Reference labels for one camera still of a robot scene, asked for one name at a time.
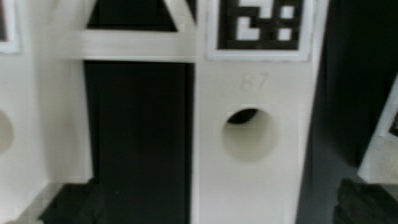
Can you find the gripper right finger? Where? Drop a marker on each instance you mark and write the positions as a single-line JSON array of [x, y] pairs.
[[366, 204]]

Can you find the white chair back frame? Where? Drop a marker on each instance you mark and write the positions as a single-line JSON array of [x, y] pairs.
[[154, 97]]

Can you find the white chair seat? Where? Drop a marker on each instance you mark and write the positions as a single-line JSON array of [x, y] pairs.
[[378, 166]]

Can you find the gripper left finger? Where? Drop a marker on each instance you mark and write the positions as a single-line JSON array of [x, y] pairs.
[[76, 206]]

